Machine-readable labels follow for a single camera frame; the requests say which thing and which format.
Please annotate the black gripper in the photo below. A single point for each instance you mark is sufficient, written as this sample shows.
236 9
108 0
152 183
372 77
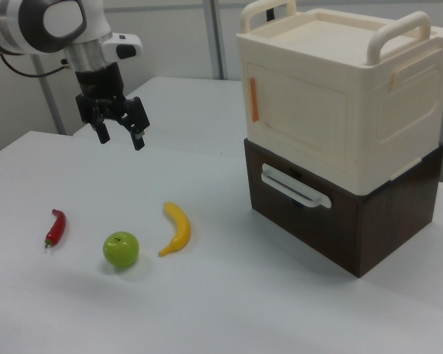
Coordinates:
99 86

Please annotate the cream cabinet door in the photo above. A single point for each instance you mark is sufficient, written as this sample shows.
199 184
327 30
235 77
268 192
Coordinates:
299 121

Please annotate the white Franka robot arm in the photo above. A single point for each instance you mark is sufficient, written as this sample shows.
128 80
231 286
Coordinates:
29 22

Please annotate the cream plastic cabinet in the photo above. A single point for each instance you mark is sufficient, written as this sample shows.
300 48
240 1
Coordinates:
384 121

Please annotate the yellow toy banana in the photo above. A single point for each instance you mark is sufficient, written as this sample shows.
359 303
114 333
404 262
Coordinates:
181 228

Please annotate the red toy chili pepper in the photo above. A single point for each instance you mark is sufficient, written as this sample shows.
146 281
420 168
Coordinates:
57 228

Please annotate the green toy apple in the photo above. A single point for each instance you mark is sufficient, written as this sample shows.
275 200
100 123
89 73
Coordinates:
120 249

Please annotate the dark brown drawer box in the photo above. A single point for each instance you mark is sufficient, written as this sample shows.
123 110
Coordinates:
398 221

